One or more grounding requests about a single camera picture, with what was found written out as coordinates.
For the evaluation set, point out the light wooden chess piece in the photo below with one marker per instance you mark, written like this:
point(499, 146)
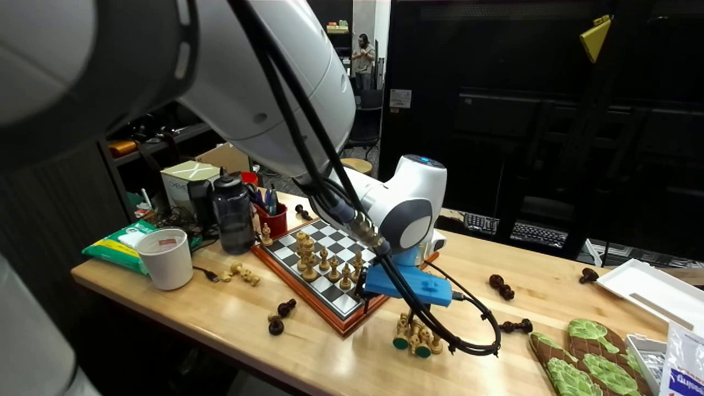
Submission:
point(426, 344)
point(401, 335)
point(413, 331)
point(439, 342)
point(234, 271)
point(301, 240)
point(251, 278)
point(324, 256)
point(310, 271)
point(334, 269)
point(345, 278)
point(306, 256)
point(357, 263)

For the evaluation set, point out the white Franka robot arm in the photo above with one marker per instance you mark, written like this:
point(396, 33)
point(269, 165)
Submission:
point(321, 79)

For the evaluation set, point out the checkered chess board red rim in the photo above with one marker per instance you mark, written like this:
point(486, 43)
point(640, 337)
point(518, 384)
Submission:
point(331, 238)

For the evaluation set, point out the round wooden stool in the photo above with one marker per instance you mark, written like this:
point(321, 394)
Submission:
point(357, 165)

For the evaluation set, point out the red pen cup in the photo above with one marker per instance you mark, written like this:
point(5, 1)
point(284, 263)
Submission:
point(270, 223)

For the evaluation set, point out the white paper label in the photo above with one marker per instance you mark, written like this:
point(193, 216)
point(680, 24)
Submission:
point(401, 100)

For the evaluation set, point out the dark translucent water bottle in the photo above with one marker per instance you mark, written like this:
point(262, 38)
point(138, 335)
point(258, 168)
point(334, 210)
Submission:
point(234, 212)

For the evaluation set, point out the flat cardboard box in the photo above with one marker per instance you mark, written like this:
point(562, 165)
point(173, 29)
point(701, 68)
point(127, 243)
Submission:
point(221, 156)

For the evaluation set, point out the distant standing person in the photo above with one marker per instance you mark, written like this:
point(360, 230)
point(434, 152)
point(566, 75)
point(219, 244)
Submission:
point(363, 50)

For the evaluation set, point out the white Chemex filter box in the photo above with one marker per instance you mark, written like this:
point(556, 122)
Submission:
point(182, 178)

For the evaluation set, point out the grey keyboard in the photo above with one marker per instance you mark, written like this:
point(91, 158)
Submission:
point(540, 234)

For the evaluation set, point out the white paper cup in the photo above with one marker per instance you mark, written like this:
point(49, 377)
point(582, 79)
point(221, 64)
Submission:
point(166, 260)

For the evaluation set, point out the green wipes package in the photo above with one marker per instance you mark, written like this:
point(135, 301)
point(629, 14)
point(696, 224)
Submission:
point(116, 244)

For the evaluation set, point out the green brown patterned mat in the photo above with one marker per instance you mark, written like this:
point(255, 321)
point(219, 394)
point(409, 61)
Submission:
point(607, 359)
point(563, 374)

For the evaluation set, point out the yellow triangular sign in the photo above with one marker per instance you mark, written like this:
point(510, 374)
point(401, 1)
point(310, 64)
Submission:
point(597, 36)

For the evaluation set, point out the white plastic tray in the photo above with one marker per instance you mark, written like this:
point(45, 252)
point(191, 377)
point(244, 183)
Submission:
point(652, 288)

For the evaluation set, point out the clear plastic container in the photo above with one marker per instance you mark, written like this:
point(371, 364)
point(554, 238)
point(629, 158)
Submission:
point(644, 359)

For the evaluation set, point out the white blue labelled bag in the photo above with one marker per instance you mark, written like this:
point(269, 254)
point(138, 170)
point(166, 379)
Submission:
point(682, 364)

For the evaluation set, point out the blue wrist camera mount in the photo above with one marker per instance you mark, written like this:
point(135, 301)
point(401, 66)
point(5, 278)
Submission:
point(409, 281)

